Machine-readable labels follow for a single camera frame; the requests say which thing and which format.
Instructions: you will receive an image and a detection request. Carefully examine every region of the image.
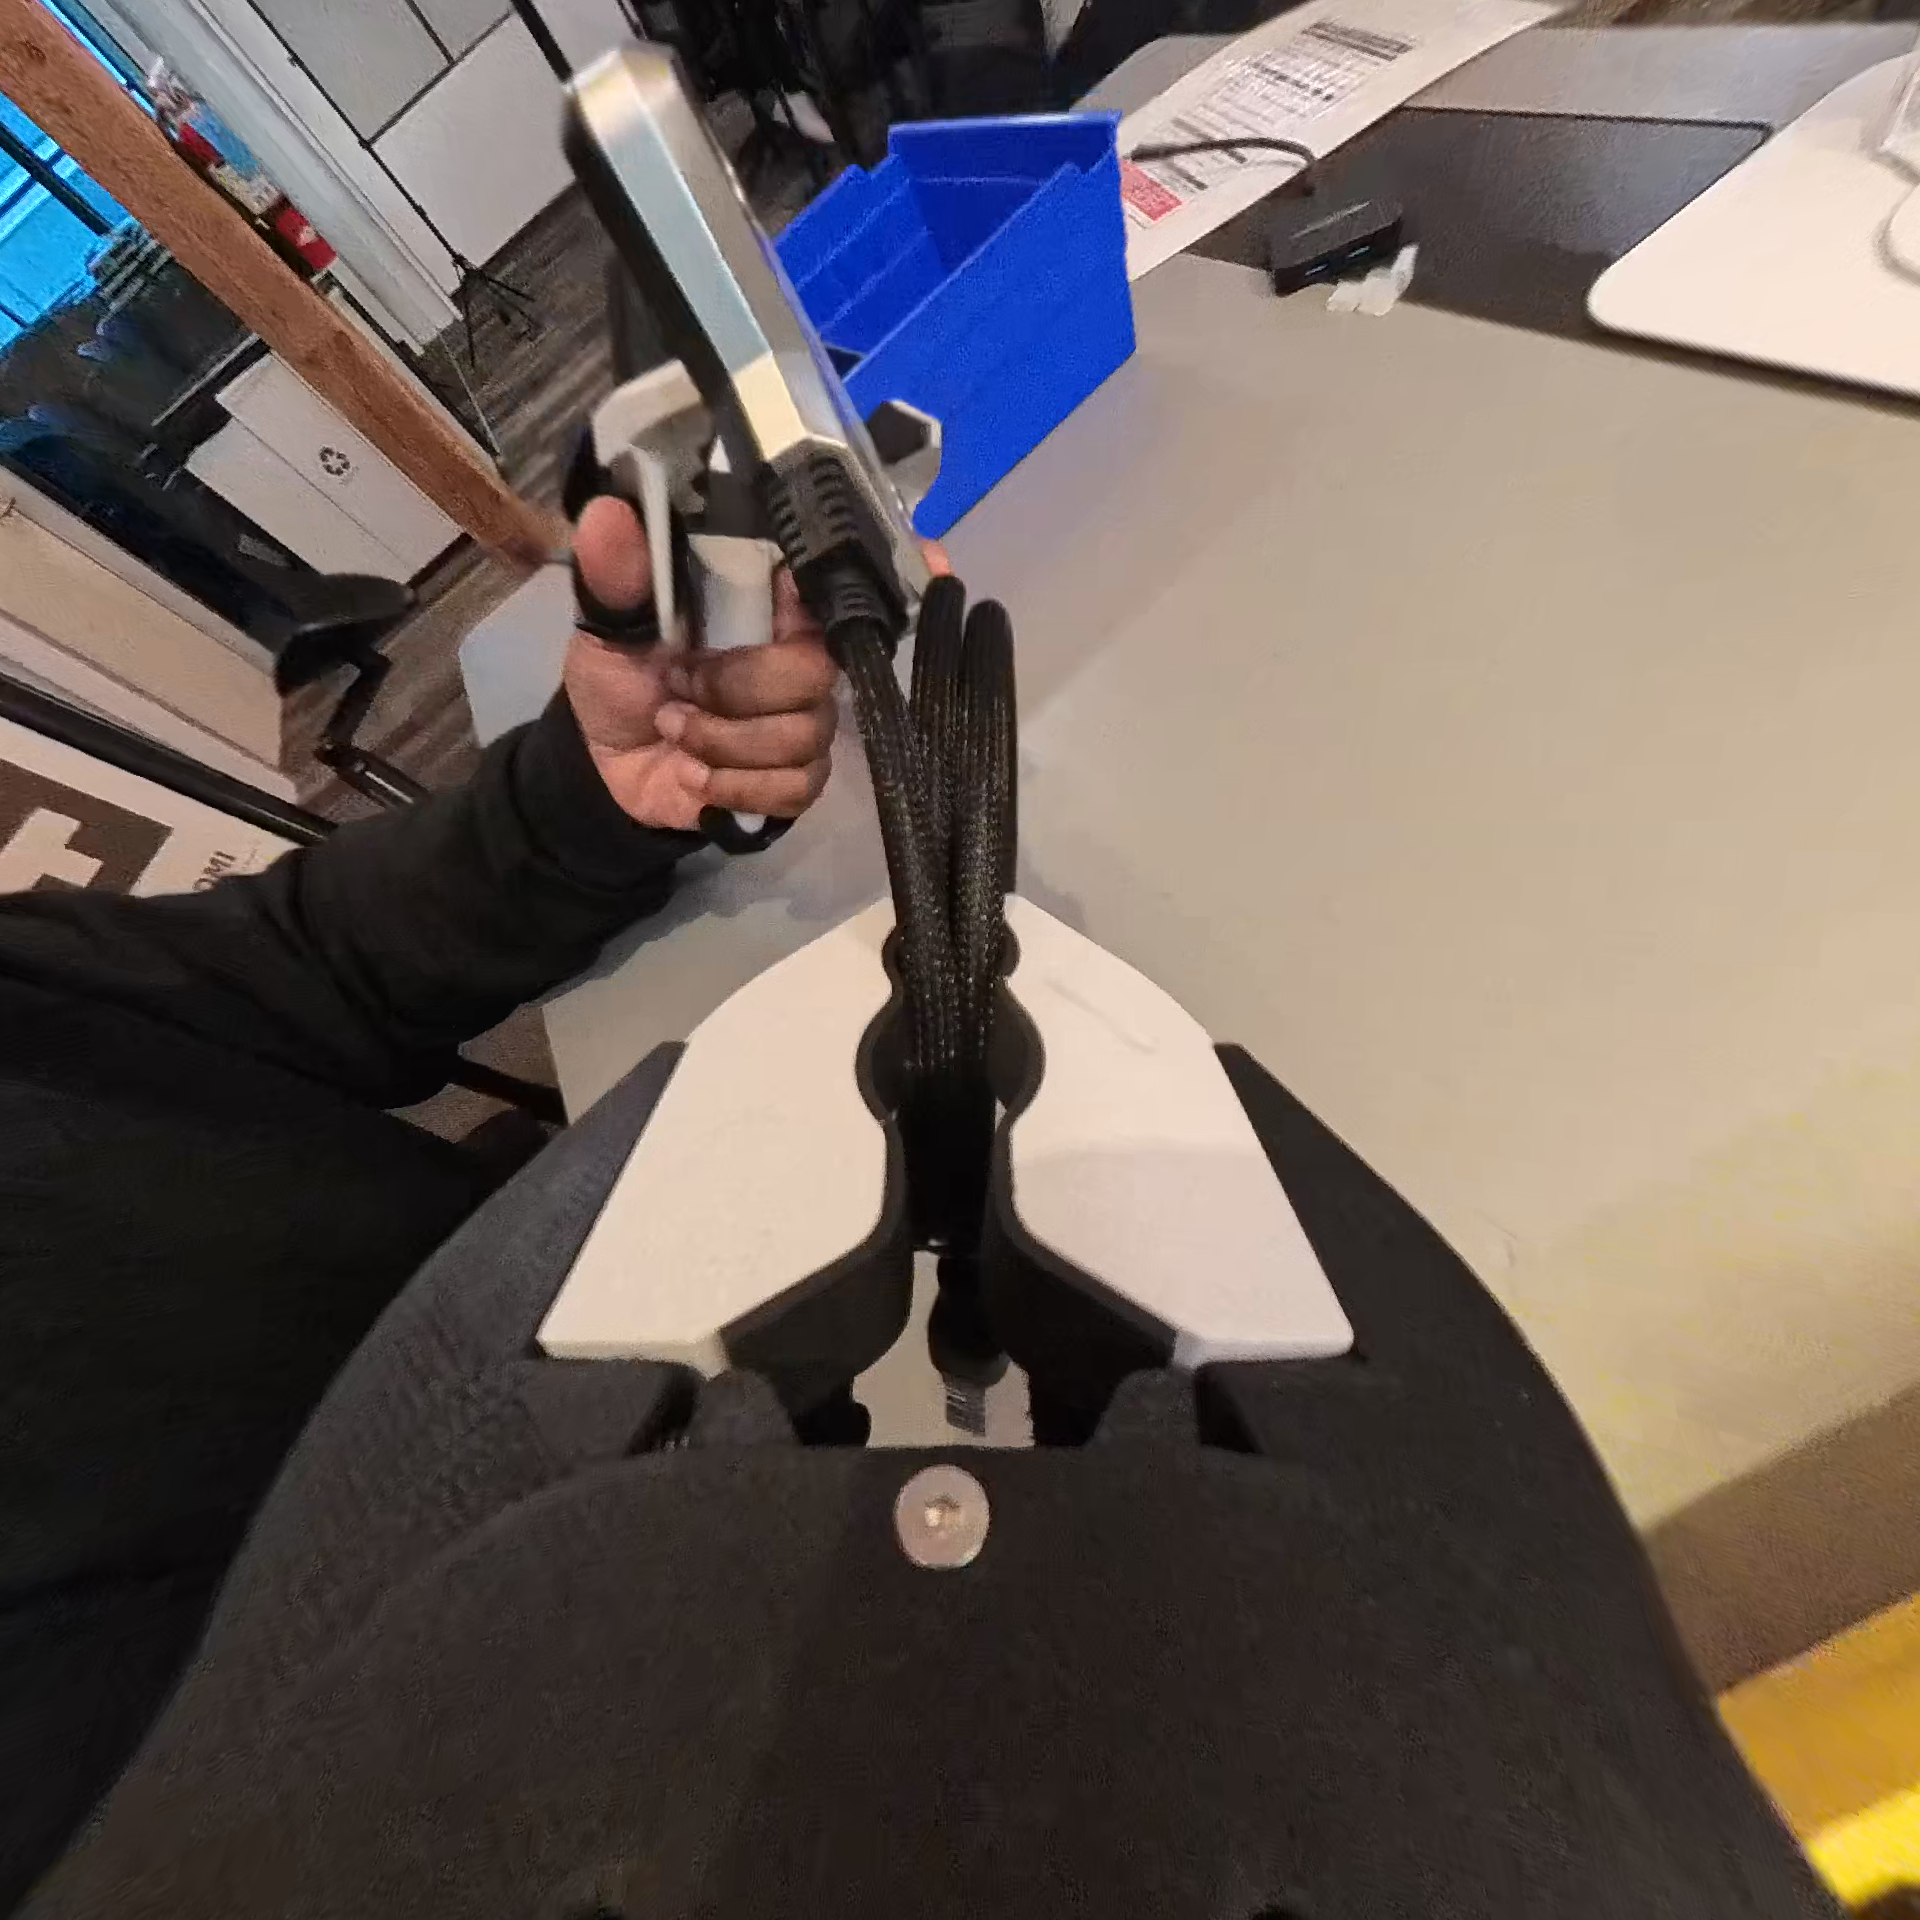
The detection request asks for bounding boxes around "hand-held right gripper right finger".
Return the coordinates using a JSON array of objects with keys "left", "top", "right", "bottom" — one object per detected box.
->
[{"left": 984, "top": 897, "right": 1359, "bottom": 1372}]

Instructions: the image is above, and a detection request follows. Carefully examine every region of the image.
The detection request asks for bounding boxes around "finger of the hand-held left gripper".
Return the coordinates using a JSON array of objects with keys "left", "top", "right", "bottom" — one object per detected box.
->
[
  {"left": 867, "top": 401, "right": 946, "bottom": 507},
  {"left": 589, "top": 363, "right": 717, "bottom": 472}
]

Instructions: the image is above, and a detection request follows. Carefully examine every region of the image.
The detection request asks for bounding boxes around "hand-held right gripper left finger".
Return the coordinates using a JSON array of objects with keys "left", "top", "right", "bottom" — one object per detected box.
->
[{"left": 536, "top": 897, "right": 922, "bottom": 1377}]

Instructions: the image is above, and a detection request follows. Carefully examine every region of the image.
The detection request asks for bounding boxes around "black hdmi switch box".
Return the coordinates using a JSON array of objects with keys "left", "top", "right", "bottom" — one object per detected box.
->
[{"left": 561, "top": 42, "right": 944, "bottom": 640}]

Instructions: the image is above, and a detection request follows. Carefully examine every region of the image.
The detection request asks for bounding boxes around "blue plastic bin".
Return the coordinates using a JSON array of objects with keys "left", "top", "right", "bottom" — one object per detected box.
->
[{"left": 772, "top": 113, "right": 1136, "bottom": 540}]

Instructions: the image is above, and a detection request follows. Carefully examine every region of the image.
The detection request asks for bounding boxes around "plain black braided pigtail cable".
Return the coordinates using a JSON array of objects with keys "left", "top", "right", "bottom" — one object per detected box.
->
[{"left": 817, "top": 577, "right": 1024, "bottom": 1443}]

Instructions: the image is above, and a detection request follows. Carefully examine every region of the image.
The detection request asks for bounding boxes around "yellow plastic bin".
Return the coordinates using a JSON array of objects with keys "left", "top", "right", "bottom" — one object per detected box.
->
[{"left": 1717, "top": 1628, "right": 1920, "bottom": 1914}]

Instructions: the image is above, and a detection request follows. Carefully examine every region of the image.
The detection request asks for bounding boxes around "person's left forearm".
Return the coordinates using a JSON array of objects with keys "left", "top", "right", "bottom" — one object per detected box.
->
[{"left": 0, "top": 698, "right": 706, "bottom": 1113}]

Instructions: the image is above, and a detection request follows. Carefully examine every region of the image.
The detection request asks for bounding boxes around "black usb hub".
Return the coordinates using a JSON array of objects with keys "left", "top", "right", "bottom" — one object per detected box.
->
[{"left": 1128, "top": 136, "right": 1409, "bottom": 297}]

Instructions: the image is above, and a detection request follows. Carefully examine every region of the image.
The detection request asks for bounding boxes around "person's left hand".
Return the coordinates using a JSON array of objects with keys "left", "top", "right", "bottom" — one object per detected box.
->
[{"left": 562, "top": 497, "right": 845, "bottom": 836}]

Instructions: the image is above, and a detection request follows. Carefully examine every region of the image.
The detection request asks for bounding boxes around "white recycling cabinet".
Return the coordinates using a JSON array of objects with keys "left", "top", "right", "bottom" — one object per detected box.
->
[{"left": 188, "top": 352, "right": 467, "bottom": 585}]

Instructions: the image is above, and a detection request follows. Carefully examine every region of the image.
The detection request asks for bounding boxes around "wooden beam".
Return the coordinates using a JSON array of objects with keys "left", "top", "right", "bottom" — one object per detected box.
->
[{"left": 0, "top": 0, "right": 570, "bottom": 569}]

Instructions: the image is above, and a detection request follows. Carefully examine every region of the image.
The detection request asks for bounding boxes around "black stool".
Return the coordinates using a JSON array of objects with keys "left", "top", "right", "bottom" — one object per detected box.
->
[{"left": 271, "top": 573, "right": 441, "bottom": 812}]

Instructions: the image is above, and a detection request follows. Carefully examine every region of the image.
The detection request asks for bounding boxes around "white paper sheet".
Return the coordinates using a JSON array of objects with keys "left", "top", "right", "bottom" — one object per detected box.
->
[{"left": 1117, "top": 0, "right": 1561, "bottom": 282}]

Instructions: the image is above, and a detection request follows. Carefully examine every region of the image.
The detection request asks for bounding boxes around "person's torso in black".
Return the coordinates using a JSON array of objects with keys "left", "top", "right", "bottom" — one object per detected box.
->
[{"left": 0, "top": 961, "right": 572, "bottom": 1920}]

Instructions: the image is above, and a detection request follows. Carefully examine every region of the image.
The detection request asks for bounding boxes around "black desk mat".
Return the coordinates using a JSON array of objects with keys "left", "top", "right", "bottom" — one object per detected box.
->
[{"left": 1072, "top": 24, "right": 1920, "bottom": 348}]

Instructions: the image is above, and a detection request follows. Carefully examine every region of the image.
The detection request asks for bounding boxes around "framed sign large print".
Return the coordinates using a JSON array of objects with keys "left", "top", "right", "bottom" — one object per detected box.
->
[{"left": 0, "top": 719, "right": 325, "bottom": 903}]

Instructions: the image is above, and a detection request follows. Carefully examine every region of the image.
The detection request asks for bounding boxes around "white wall cabinet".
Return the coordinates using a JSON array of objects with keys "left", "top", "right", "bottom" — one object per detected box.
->
[{"left": 106, "top": 0, "right": 634, "bottom": 349}]

